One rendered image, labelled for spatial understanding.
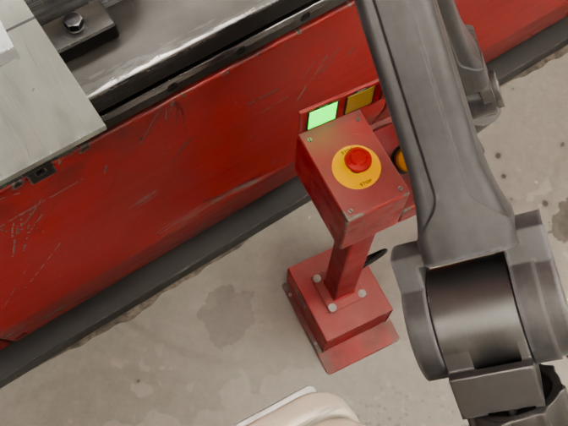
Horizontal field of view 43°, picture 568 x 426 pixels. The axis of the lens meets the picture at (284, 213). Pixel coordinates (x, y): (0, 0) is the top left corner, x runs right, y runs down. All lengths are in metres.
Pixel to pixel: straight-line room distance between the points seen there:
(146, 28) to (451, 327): 0.72
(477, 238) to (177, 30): 0.69
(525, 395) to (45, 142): 0.58
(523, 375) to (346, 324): 1.19
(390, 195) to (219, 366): 0.84
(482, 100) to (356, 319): 0.94
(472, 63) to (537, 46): 1.46
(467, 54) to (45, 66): 0.48
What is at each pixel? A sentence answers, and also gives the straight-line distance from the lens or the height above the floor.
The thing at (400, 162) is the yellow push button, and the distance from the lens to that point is 1.14.
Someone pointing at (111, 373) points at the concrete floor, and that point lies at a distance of 1.79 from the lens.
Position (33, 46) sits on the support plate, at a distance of 0.93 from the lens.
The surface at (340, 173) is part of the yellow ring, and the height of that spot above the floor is 0.78.
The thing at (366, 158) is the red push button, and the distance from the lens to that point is 1.04.
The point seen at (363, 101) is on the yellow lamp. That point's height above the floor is 0.81.
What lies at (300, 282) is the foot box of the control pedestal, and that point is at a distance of 1.68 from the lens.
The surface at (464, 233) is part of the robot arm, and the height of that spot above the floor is 1.29.
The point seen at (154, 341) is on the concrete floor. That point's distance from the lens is 1.79.
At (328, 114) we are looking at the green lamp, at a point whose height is 0.81.
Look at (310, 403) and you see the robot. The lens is 0.41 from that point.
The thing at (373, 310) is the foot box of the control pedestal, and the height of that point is 0.12.
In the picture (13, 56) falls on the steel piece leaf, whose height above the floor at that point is 1.01.
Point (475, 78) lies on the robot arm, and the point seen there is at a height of 1.10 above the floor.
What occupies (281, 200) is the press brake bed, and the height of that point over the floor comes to 0.05.
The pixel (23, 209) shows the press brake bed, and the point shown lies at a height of 0.69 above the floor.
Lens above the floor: 1.72
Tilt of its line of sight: 66 degrees down
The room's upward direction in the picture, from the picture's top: 3 degrees clockwise
